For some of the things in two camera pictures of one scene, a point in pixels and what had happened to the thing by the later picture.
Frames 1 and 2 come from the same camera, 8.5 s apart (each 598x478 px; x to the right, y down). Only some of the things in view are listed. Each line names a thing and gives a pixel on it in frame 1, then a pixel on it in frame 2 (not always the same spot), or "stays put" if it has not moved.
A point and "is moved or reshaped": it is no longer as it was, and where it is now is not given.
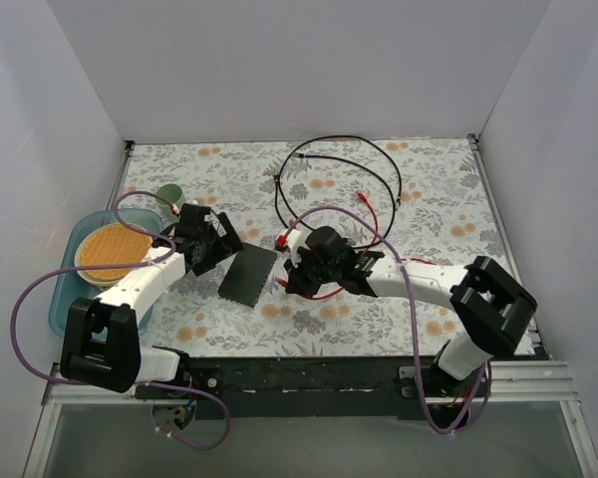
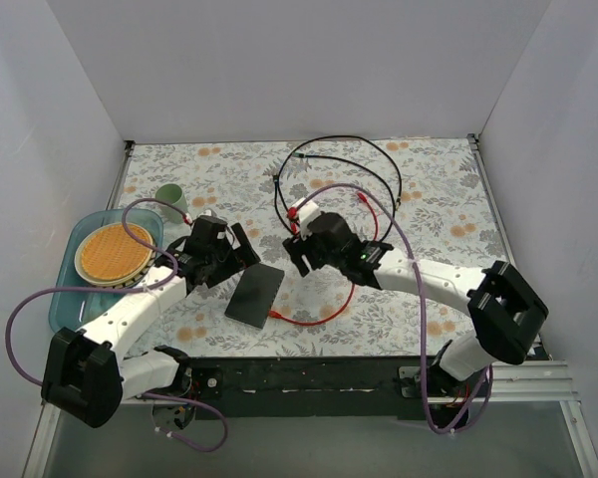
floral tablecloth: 286,242 stays put
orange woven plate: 107,244 stays put
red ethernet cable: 282,241 is moved or reshaped
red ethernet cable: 285,284 to 276,315
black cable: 294,154 stays put
